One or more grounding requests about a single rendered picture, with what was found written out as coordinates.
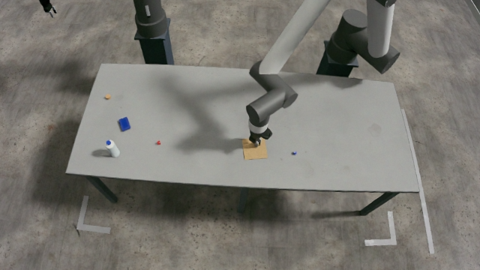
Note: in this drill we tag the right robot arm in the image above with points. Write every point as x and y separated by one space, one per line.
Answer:
150 18

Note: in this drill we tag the white plastic bottle with blue cap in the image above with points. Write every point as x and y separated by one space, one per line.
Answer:
111 147

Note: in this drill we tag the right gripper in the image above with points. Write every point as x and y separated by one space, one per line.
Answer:
47 7

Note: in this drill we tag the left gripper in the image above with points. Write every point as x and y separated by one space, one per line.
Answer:
257 132

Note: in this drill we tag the blue flat rectangular block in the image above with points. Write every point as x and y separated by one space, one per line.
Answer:
125 125

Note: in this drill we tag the tan mat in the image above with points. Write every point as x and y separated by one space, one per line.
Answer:
252 152

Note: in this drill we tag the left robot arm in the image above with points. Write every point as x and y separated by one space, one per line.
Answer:
356 34

